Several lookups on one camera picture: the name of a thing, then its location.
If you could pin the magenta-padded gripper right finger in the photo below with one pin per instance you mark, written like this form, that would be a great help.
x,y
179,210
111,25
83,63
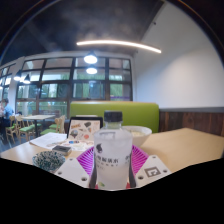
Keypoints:
x,y
151,171

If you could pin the black-framed window wall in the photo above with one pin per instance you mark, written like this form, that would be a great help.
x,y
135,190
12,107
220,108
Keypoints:
x,y
60,90

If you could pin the small dark wallet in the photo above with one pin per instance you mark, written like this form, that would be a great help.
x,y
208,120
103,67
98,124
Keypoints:
x,y
61,149

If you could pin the green-patterned white mug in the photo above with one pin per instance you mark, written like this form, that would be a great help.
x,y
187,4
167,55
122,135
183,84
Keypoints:
x,y
48,160

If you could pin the black-framed picture tablet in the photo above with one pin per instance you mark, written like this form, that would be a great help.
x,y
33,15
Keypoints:
x,y
83,128

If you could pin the curved linear ceiling light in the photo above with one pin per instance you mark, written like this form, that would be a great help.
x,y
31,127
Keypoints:
x,y
116,42

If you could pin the printed sticker sheet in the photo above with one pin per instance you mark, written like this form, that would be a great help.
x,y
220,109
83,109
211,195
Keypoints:
x,y
78,145

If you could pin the white paper sheet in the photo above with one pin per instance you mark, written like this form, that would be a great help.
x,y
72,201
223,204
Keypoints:
x,y
46,139

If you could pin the clear black-capped drink bottle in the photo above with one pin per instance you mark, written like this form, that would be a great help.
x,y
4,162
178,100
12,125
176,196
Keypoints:
x,y
113,153

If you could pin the green upholstered bench backrest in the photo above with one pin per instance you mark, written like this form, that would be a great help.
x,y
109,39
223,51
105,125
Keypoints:
x,y
133,111

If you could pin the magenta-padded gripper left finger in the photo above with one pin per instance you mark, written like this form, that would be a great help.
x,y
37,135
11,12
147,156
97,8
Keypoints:
x,y
70,171

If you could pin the person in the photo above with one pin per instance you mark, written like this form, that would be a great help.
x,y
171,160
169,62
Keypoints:
x,y
7,110

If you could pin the dark-shaded pendant lamp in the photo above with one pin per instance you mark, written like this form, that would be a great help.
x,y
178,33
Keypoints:
x,y
26,80
90,59
16,77

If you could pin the white bowl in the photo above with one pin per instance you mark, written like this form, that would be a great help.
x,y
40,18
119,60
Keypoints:
x,y
141,135

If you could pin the green-seated wooden chairs group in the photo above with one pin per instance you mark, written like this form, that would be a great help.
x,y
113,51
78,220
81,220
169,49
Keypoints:
x,y
26,128

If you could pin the wooden dining table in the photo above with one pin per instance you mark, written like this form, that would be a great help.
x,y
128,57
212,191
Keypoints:
x,y
38,117

